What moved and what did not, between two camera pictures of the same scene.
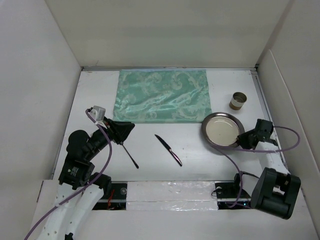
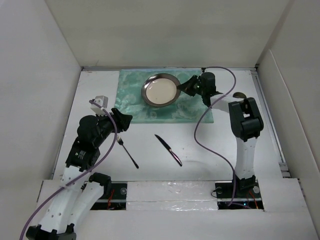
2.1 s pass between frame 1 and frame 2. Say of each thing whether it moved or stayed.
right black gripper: moved
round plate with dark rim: moved
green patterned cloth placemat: stayed
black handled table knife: stayed
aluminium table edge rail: stayed
